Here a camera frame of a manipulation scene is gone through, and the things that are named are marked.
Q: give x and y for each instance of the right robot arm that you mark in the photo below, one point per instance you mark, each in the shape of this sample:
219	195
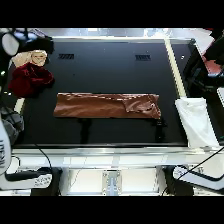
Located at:
200	178

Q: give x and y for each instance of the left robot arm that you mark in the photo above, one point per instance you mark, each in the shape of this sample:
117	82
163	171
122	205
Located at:
10	44

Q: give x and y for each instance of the dark red garment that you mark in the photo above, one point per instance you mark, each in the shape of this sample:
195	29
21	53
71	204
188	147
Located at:
30	79

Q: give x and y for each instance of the grey garment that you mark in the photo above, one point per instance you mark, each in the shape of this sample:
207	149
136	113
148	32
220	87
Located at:
13	124

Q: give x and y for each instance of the beige garment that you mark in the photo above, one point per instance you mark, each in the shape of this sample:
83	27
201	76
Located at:
25	57

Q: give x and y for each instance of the white garment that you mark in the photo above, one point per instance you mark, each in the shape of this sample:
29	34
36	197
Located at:
196	121

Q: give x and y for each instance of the brown garment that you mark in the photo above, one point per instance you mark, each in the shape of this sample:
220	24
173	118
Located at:
100	106

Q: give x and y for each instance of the silver frame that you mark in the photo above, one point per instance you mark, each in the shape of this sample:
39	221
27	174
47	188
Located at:
100	152

